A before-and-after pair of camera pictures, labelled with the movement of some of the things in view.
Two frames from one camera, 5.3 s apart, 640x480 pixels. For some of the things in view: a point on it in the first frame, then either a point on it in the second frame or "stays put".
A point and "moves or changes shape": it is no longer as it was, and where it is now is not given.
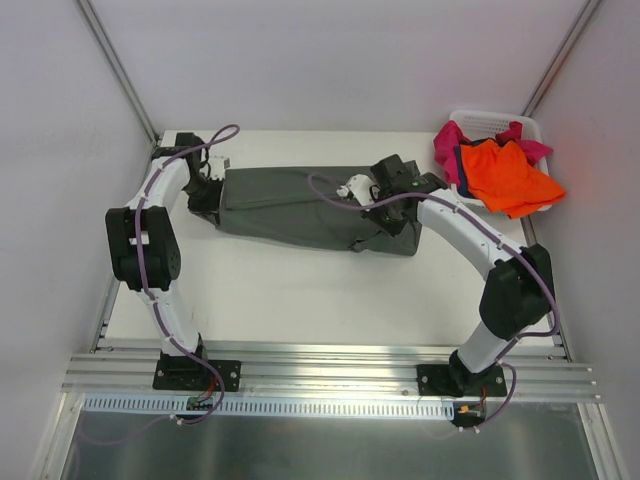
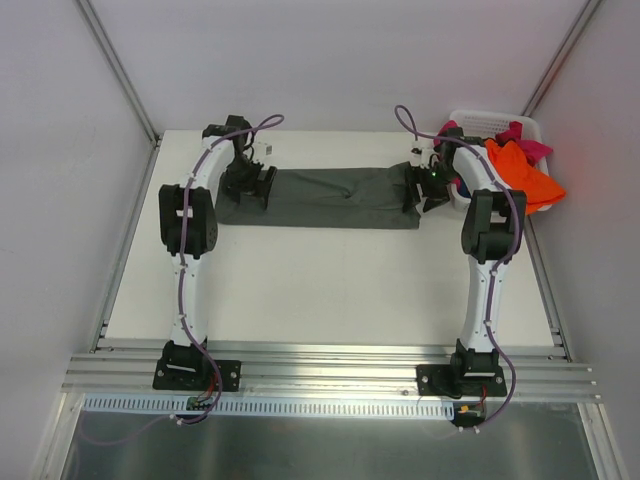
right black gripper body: (388, 220) to (426, 183)
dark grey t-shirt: (300, 206) moves or changes shape
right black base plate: (454, 381) stays put
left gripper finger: (214, 217) to (264, 187)
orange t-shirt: (502, 179) stays put
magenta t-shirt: (447, 136) stays put
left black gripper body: (205, 201) to (252, 178)
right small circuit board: (471, 411) stays put
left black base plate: (196, 375) stays put
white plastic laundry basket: (480, 125) stays put
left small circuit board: (196, 403) stays put
